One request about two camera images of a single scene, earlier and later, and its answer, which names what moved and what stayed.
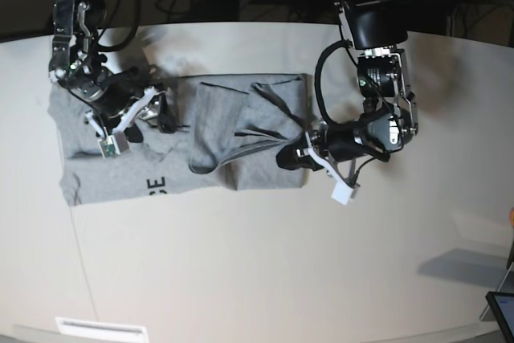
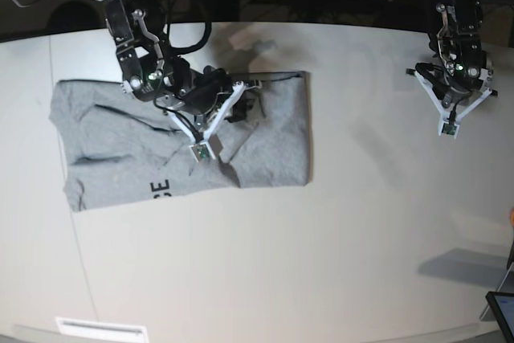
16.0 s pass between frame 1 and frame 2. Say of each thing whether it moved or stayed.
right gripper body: moved
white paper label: stayed
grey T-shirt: stayed
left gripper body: moved
